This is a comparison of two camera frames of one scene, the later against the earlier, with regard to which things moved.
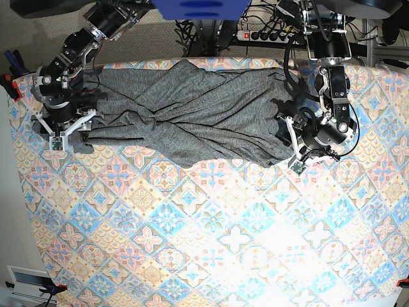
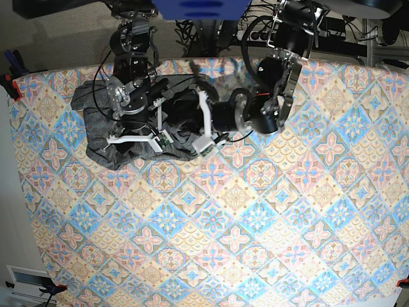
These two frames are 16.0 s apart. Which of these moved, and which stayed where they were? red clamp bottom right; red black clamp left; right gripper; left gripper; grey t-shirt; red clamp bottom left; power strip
Moved: left gripper; grey t-shirt; right gripper
Stayed: power strip; red clamp bottom left; red black clamp left; red clamp bottom right
